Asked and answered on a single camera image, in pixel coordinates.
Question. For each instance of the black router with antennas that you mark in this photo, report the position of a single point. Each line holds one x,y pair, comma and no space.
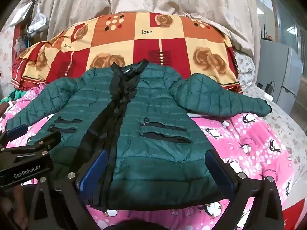
265,37

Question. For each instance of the green quilted jacket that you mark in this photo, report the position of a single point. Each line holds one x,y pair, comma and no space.
156,124

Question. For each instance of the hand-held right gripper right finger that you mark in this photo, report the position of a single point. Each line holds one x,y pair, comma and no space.
221,175

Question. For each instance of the white floral bed sheet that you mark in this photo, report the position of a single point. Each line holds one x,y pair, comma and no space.
283,124

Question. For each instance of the brown cloth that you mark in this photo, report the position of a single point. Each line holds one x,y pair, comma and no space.
3,109

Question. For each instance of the grey cabinet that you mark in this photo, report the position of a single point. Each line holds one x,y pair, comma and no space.
275,62

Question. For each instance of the green cloth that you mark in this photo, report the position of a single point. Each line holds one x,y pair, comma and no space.
14,94

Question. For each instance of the window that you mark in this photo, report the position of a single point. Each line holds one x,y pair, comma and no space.
287,24

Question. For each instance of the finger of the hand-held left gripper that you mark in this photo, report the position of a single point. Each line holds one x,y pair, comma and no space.
16,130
48,139

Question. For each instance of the black charger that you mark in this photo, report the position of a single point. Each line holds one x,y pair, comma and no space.
270,87

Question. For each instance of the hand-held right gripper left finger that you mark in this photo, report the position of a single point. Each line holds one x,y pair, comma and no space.
92,172

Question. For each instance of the pink penguin blanket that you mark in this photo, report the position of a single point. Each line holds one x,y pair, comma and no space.
239,143

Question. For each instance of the clear plastic bag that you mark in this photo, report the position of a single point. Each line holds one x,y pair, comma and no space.
38,24

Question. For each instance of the person's left hand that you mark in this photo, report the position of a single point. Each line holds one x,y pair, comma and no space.
20,208

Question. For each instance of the red orange checkered quilt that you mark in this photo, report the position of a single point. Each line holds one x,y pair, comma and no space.
144,43

